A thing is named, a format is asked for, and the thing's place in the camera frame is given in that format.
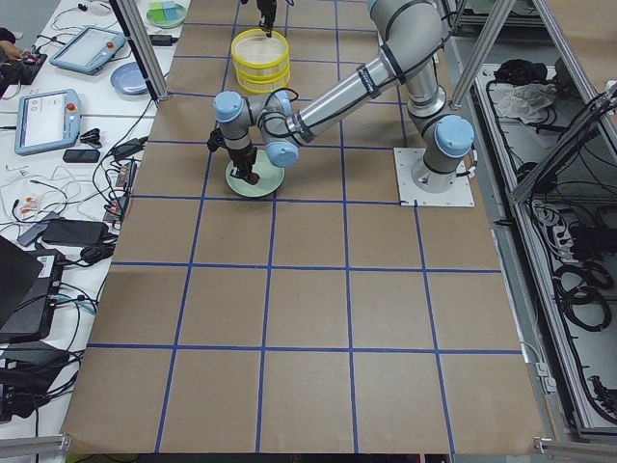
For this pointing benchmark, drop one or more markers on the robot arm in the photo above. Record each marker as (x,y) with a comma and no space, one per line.
(411,34)

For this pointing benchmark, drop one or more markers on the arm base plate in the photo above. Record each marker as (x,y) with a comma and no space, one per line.
(418,186)

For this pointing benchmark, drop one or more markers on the yellow bamboo steamer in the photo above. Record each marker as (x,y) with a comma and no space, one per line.
(262,84)
(259,56)

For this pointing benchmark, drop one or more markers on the aluminium frame post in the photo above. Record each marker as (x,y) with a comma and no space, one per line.
(132,25)

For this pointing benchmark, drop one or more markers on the black power brick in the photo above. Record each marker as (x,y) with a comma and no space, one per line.
(75,233)

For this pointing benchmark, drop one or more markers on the blue plate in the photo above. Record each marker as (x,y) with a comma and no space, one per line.
(128,80)

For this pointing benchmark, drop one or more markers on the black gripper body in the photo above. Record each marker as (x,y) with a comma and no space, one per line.
(244,157)
(265,8)

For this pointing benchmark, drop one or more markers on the green plate with blocks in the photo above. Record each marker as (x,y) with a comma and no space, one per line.
(166,14)

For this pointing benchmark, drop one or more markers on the blue teach pendant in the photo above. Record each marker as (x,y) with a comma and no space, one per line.
(48,121)
(89,50)

